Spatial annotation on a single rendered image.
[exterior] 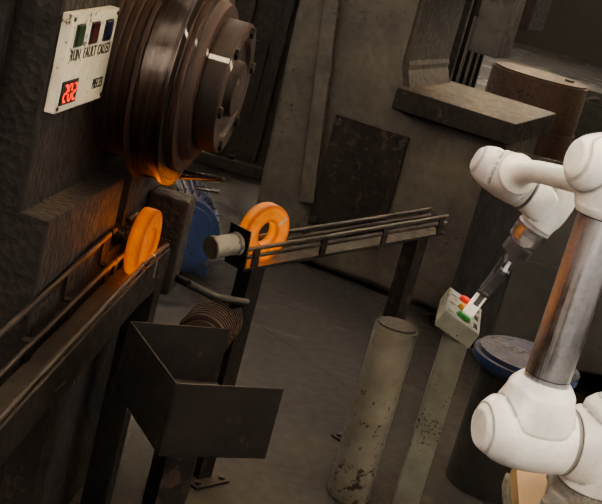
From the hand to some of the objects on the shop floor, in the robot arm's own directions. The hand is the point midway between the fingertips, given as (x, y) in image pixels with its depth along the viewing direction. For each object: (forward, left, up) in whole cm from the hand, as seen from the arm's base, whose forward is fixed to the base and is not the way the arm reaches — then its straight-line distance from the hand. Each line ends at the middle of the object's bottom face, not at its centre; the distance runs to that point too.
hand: (475, 304), depth 327 cm
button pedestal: (0, -6, -65) cm, 65 cm away
